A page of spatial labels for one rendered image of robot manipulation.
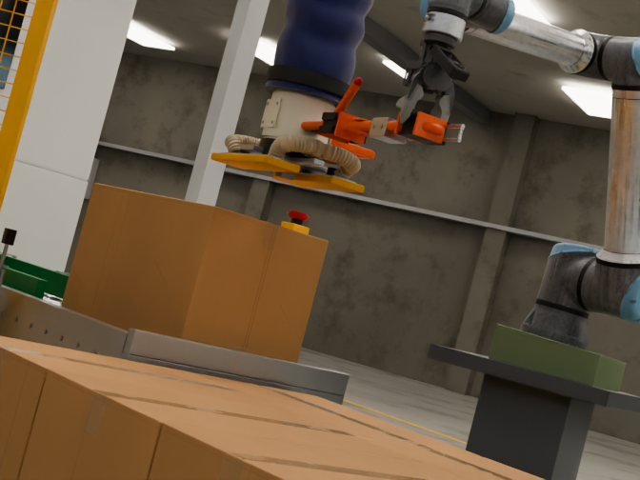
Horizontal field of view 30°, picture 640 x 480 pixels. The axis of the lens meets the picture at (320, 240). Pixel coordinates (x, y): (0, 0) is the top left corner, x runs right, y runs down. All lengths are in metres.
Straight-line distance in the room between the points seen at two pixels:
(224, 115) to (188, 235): 3.30
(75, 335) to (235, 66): 3.47
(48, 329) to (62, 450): 1.10
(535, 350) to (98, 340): 1.14
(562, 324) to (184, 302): 1.03
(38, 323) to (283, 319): 0.65
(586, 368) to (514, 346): 0.20
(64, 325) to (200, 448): 1.38
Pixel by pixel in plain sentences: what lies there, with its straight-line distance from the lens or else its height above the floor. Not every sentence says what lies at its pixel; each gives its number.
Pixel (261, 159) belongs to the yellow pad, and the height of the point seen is 1.08.
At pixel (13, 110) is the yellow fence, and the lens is 3.50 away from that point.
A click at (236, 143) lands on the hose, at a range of 3.17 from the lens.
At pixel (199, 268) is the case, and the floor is 0.79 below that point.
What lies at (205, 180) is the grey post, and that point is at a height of 1.23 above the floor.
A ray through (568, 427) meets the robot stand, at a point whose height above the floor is 0.63.
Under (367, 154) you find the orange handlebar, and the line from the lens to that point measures 3.25.
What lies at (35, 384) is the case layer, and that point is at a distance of 2.27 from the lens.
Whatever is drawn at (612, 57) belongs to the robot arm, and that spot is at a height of 1.57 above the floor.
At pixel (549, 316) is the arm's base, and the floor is 0.90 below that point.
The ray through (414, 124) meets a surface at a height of 1.20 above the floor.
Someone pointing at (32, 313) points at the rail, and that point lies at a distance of 3.31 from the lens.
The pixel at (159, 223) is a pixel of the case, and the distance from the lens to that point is 3.18.
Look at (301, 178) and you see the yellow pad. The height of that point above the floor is 1.08.
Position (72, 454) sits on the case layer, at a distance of 2.12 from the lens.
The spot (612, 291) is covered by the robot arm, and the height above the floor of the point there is 1.00.
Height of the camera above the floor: 0.80
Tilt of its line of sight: 3 degrees up
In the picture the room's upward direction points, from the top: 15 degrees clockwise
